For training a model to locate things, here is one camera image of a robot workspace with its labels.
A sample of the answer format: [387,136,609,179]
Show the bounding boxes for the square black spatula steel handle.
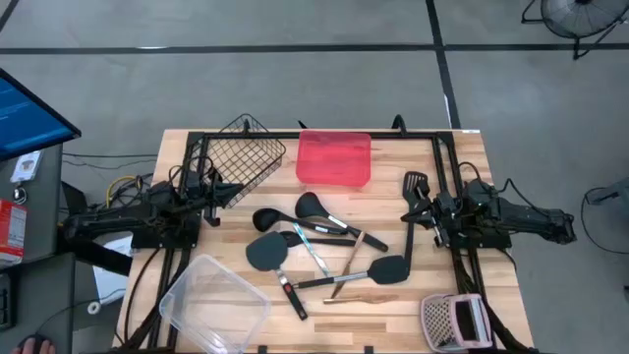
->
[293,254,410,291]

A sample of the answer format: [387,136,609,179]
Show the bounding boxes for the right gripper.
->
[400,190,466,247]

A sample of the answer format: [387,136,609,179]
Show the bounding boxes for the silver table knife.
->
[292,221,333,278]

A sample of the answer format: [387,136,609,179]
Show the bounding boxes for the clear plastic container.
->
[157,253,272,354]

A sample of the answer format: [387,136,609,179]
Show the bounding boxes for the black metal table frame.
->
[115,128,540,354]

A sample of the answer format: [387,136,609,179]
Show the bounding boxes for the yellow cable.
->
[105,174,143,207]

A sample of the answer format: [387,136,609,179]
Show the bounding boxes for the black floor fan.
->
[520,0,629,61]

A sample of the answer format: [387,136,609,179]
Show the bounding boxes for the black keyboard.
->
[0,272,16,331]

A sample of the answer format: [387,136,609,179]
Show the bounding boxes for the black ladle thick handle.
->
[294,191,390,253]

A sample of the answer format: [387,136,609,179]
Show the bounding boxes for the round black spatula red button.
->
[245,230,310,322]

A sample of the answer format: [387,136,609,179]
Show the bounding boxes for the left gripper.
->
[184,169,246,227]

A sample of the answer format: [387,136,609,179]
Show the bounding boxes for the person's hand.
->
[8,337,56,354]

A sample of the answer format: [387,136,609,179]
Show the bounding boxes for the grey cabinet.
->
[0,143,66,269]

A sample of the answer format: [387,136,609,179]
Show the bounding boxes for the pink perforated plastic basket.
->
[420,293,494,353]

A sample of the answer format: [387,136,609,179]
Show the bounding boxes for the black ladle thin handle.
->
[252,207,349,236]

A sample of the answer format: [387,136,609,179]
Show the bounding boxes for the computer monitor blue screen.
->
[0,67,83,162]

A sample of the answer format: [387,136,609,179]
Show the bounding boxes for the white id badge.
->
[9,149,44,186]

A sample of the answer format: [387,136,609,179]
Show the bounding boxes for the white sheet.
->
[91,234,135,306]

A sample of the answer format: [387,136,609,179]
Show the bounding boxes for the copper table knife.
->
[331,230,368,300]
[322,293,400,306]

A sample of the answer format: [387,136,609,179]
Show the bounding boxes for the black computer mouse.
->
[18,332,53,348]

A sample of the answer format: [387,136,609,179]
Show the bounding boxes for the pink plastic bin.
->
[295,130,372,188]

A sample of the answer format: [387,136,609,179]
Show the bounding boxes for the black wire basket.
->
[189,113,288,210]

